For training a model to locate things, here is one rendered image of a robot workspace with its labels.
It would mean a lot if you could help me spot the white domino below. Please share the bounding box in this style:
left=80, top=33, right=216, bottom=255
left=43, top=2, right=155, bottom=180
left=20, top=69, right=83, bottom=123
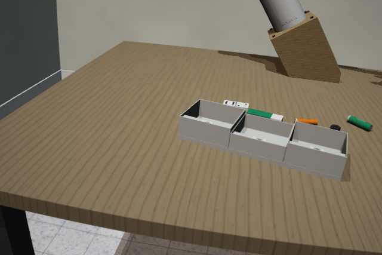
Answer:
left=223, top=100, right=249, bottom=111

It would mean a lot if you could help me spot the green battery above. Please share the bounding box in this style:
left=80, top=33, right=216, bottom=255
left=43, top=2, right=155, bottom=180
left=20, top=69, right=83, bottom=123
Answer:
left=347, top=115, right=372, bottom=131

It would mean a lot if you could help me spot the grey three-compartment bin rack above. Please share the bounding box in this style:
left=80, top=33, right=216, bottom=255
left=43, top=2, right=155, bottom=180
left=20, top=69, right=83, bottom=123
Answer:
left=178, top=99, right=348, bottom=182

